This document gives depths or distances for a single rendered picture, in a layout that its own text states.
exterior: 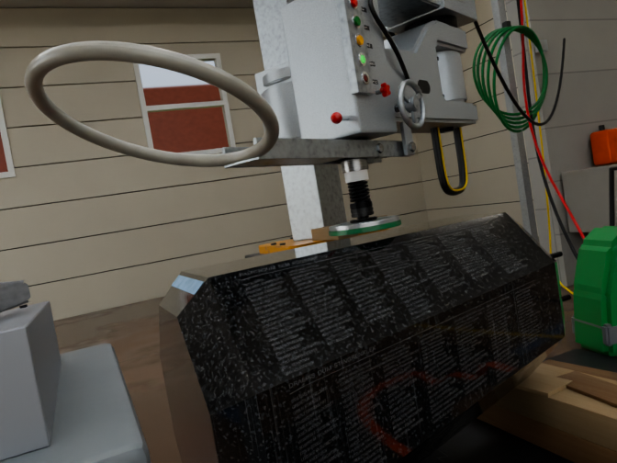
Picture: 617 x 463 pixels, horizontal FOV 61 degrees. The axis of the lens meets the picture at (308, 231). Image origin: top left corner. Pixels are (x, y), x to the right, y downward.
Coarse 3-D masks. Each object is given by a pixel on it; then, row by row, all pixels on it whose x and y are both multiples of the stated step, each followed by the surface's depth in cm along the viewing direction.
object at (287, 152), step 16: (288, 144) 126; (304, 144) 130; (320, 144) 135; (336, 144) 140; (352, 144) 146; (368, 144) 152; (384, 144) 158; (400, 144) 166; (256, 160) 120; (272, 160) 125; (288, 160) 130; (304, 160) 136; (320, 160) 142; (336, 160) 158; (368, 160) 171
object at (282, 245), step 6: (360, 234) 223; (288, 240) 255; (306, 240) 235; (312, 240) 228; (330, 240) 217; (264, 246) 244; (270, 246) 237; (276, 246) 228; (282, 246) 222; (288, 246) 215; (294, 246) 213; (300, 246) 212; (264, 252) 244; (270, 252) 237
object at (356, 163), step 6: (342, 162) 154; (348, 162) 153; (354, 162) 152; (360, 162) 152; (366, 162) 154; (342, 168) 155; (348, 168) 153; (354, 168) 152; (360, 168) 152; (366, 168) 154
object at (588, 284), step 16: (592, 240) 256; (608, 240) 245; (592, 256) 251; (608, 256) 243; (576, 272) 262; (592, 272) 250; (608, 272) 243; (576, 288) 261; (592, 288) 249; (608, 288) 242; (576, 304) 261; (592, 304) 248; (608, 304) 242; (576, 320) 262; (592, 320) 249; (608, 320) 243; (576, 336) 263; (592, 336) 250; (608, 336) 241; (608, 352) 244
